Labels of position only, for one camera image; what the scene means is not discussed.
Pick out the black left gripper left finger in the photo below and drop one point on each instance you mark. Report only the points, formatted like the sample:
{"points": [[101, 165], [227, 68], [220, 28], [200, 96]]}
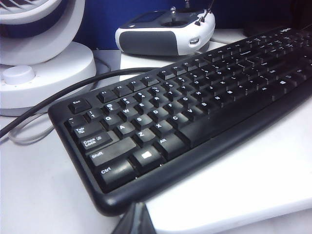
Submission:
{"points": [[129, 221]]}

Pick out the black computer keyboard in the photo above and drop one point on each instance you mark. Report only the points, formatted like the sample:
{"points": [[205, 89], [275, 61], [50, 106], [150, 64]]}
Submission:
{"points": [[219, 97]]}

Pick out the white desk fan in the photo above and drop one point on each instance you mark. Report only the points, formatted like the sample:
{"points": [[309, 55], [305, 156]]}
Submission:
{"points": [[48, 61]]}

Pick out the white grey RC controller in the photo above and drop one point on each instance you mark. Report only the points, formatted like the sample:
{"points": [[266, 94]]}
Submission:
{"points": [[146, 41]]}

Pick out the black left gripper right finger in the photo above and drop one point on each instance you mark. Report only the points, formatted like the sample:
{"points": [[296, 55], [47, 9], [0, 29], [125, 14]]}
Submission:
{"points": [[147, 221]]}

